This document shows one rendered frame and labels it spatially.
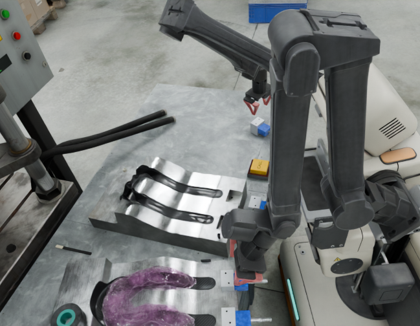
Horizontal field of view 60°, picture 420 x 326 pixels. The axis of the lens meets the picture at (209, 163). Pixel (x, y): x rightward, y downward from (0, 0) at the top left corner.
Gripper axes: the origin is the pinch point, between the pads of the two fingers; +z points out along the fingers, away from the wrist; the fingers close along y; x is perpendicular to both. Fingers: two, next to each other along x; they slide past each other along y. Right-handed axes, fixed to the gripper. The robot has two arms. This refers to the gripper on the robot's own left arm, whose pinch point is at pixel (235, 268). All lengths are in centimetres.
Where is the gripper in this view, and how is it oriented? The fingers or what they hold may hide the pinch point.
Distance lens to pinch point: 95.7
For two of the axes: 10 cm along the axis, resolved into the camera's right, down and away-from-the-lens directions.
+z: -3.6, 6.7, 6.5
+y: 0.8, 7.1, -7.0
